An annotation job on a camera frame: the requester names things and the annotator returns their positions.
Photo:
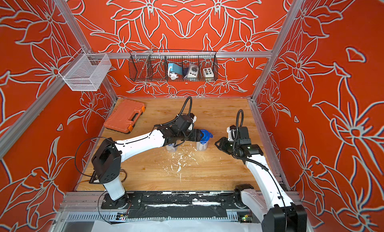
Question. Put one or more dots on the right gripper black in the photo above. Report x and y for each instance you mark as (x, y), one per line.
(222, 145)

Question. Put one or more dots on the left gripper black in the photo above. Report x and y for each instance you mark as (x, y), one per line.
(194, 138)

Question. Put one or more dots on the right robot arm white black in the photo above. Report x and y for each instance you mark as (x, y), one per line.
(274, 209)

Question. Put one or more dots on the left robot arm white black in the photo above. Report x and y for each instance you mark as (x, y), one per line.
(110, 154)

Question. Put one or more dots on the left clear cup blue lid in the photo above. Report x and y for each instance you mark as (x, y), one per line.
(171, 148)

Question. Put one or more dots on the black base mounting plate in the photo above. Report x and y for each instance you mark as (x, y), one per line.
(184, 205)

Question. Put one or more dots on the white button box in basket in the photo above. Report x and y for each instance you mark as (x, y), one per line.
(208, 73)

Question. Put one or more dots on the white grey device in basket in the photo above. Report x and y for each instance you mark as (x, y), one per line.
(191, 72)

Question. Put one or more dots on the blue white item in basket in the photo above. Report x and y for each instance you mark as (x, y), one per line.
(174, 71)

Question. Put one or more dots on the orange plastic tool case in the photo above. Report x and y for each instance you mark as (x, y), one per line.
(125, 116)

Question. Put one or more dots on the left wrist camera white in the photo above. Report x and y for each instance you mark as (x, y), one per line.
(194, 118)

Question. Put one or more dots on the black wire wall basket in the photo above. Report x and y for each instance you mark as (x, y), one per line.
(157, 65)

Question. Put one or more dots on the clear plastic wall bin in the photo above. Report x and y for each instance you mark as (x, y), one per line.
(86, 74)

